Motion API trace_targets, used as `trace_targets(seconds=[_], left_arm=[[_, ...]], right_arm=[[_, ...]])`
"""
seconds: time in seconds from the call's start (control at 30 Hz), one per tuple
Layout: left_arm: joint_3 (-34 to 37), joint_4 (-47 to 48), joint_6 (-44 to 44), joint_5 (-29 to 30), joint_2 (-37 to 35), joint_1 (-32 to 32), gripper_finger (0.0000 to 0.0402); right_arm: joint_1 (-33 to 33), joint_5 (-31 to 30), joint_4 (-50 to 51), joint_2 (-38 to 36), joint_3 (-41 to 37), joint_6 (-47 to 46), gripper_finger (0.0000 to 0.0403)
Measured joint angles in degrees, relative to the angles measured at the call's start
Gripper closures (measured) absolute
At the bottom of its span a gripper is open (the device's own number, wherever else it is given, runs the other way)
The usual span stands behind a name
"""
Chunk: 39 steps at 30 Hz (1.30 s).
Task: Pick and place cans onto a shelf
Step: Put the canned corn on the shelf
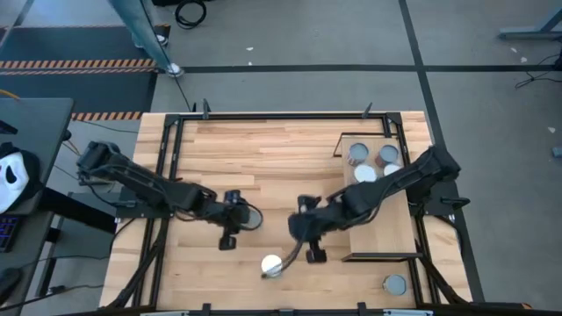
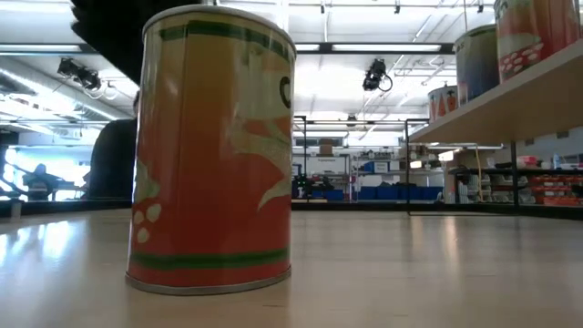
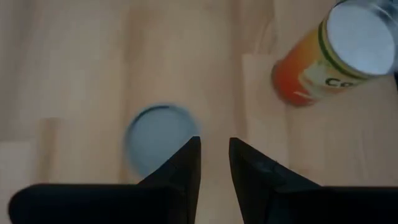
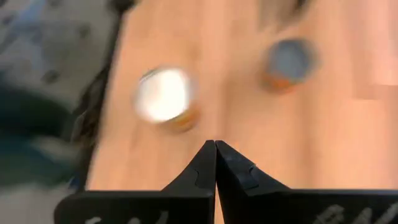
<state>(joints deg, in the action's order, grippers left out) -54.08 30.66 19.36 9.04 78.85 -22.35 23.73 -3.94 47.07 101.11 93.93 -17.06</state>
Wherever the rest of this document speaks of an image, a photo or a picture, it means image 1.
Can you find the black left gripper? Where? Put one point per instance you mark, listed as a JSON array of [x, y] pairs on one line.
[[228, 215]]

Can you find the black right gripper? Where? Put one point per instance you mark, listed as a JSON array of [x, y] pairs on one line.
[[311, 224]]

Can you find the orange label tin can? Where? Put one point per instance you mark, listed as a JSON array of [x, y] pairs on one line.
[[271, 264]]

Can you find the blue yellow label tin can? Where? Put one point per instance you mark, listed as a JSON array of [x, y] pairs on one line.
[[391, 169]]

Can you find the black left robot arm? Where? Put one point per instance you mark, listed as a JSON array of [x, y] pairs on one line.
[[145, 186]]

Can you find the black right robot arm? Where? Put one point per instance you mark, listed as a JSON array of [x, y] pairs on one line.
[[395, 184]]

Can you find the wooden shelf board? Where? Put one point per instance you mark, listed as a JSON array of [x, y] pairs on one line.
[[386, 237]]

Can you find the grey lid tin can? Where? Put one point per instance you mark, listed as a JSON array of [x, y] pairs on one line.
[[394, 284]]

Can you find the red white label tin can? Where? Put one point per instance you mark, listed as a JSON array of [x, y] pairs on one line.
[[358, 152]]

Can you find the brown label tin can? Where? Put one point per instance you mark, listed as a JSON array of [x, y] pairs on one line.
[[388, 154]]

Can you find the black desk foot beam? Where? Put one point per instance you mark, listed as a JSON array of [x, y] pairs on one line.
[[79, 211]]

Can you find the black power plug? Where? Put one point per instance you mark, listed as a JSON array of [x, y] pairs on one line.
[[56, 290]]

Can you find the black hazard stripe floor mat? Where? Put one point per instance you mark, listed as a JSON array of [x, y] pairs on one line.
[[79, 92], [66, 44]]

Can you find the backlit keyboard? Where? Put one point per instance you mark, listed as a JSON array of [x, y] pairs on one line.
[[8, 232]]

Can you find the black computer mouse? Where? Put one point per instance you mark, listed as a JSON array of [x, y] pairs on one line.
[[9, 283]]

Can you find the white ghost mask black hood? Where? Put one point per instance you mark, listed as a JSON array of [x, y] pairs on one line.
[[11, 180]]

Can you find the dark grey desk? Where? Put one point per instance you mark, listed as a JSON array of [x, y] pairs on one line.
[[35, 123]]

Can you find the person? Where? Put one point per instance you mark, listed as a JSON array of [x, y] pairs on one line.
[[140, 22]]

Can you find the small grey floor object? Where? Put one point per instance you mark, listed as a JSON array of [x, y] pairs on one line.
[[557, 152]]

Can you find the grey metal desk foot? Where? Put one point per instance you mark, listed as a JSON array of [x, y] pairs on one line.
[[527, 31]]

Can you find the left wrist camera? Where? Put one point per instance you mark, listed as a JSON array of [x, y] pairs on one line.
[[233, 196]]

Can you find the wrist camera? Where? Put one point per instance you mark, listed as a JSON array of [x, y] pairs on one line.
[[309, 203], [233, 196]]

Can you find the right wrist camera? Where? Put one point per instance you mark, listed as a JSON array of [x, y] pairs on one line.
[[309, 203]]

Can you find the black metal shelf frame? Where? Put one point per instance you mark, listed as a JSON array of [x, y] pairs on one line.
[[377, 257]]

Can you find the black aluminium table frame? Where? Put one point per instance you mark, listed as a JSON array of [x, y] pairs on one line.
[[307, 116]]

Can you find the black desk mount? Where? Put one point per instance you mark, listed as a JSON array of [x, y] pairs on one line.
[[6, 128]]

